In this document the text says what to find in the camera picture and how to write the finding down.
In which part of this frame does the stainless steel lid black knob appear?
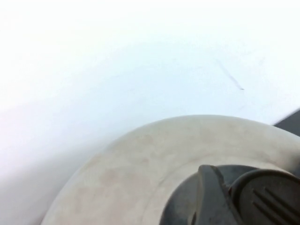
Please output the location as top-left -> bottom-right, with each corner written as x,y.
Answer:
39,114 -> 300,225

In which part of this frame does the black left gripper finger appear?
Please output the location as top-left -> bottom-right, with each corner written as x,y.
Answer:
196,164 -> 238,225

